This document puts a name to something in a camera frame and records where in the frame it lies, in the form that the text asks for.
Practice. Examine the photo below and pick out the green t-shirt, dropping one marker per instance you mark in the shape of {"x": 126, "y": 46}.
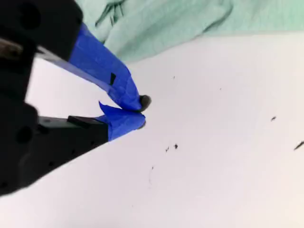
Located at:
{"x": 166, "y": 23}

